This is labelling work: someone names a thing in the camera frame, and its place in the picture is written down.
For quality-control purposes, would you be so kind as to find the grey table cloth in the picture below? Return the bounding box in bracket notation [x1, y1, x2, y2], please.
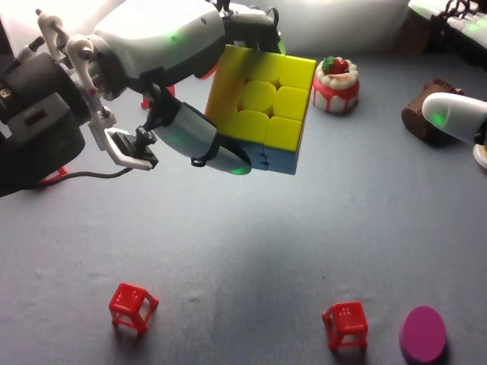
[0, 49, 487, 365]

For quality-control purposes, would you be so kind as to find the grey camera cable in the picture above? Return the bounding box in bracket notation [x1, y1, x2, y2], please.
[36, 167, 134, 191]

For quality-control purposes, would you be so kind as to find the Rubik's cube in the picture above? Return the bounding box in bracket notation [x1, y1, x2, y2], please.
[204, 43, 317, 176]

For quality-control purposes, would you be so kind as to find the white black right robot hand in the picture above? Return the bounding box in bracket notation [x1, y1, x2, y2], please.
[409, 0, 487, 68]

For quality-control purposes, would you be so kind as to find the brown wooden post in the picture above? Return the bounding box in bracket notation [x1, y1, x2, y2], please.
[391, 7, 433, 54]

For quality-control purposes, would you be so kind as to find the magenta round disc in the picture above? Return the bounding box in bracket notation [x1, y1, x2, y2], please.
[398, 306, 448, 364]

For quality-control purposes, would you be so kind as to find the small red plastic stool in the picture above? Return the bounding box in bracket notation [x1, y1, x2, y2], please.
[321, 301, 369, 353]
[109, 282, 160, 335]
[37, 167, 72, 190]
[140, 85, 178, 111]

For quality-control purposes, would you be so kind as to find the brown toy log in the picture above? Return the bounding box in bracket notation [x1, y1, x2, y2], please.
[401, 78, 467, 148]

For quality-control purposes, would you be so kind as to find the white backdrop sheet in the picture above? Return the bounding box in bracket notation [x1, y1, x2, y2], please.
[0, 0, 412, 58]

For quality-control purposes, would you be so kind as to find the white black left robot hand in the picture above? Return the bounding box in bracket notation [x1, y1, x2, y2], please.
[93, 0, 286, 179]

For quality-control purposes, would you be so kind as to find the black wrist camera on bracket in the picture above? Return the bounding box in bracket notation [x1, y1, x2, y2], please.
[104, 127, 160, 171]

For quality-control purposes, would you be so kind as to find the toy strawberry cake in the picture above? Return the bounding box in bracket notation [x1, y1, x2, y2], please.
[311, 56, 361, 114]

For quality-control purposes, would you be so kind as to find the white round yellow-centred disc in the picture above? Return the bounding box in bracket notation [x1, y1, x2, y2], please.
[471, 143, 487, 168]

